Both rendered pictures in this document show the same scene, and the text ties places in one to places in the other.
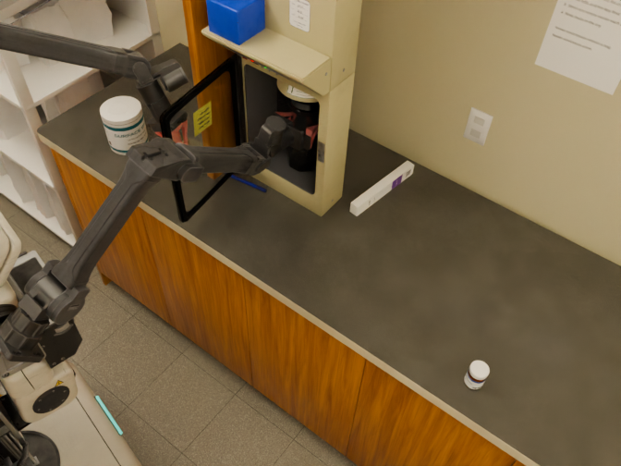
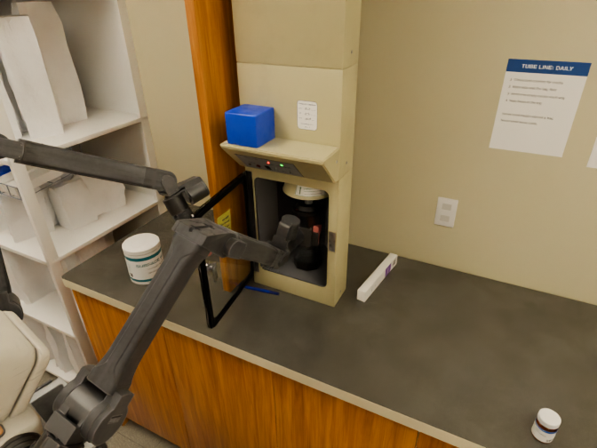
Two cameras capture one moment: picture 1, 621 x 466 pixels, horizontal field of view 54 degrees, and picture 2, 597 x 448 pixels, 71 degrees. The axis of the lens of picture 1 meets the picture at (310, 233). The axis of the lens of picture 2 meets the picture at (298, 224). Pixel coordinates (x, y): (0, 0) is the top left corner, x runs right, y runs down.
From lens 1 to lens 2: 53 cm
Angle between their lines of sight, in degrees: 21
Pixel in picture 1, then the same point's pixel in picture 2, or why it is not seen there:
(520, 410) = not seen: outside the picture
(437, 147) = (411, 238)
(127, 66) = (155, 179)
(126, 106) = (146, 240)
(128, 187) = (177, 261)
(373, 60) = not seen: hidden behind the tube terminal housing
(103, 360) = not seen: outside the picture
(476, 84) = (440, 177)
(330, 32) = (337, 124)
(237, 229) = (261, 330)
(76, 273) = (118, 372)
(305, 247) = (329, 334)
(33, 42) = (67, 158)
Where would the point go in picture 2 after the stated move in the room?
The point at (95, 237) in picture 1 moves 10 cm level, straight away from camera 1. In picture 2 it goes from (140, 324) to (123, 297)
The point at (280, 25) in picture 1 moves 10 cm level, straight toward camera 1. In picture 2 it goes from (289, 132) to (296, 142)
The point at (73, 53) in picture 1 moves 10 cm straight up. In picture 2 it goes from (105, 168) to (95, 129)
